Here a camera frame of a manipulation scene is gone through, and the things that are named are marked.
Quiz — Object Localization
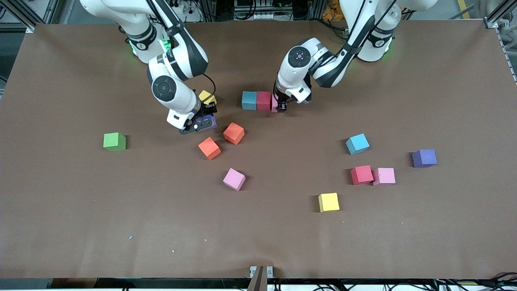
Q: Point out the red foam cube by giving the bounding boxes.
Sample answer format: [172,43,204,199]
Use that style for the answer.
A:
[350,165,374,186]
[256,91,272,111]

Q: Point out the teal foam cube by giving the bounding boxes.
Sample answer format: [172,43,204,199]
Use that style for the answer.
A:
[242,91,258,110]

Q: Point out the orange foam cube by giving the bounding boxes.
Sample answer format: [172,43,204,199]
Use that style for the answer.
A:
[198,137,222,160]
[223,122,246,146]

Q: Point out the yellow foam cube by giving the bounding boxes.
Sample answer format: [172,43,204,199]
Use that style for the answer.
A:
[198,90,217,106]
[318,192,340,213]

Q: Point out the green foam cube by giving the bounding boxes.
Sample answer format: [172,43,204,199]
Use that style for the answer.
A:
[103,132,127,152]

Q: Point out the light blue foam cube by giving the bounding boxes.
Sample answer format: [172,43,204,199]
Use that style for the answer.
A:
[345,133,370,156]

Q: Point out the orange bundle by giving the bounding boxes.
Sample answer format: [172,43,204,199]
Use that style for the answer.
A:
[322,4,345,21]

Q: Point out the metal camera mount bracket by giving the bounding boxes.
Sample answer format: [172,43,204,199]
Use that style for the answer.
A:
[249,266,274,291]

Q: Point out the aluminium frame post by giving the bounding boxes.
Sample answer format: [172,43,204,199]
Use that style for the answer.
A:
[483,0,517,29]
[0,0,55,33]

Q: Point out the aluminium table edge rail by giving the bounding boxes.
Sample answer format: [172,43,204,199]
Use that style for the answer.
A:
[496,27,517,83]

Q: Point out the black cable bundle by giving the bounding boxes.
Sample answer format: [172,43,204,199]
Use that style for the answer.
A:
[311,275,517,291]

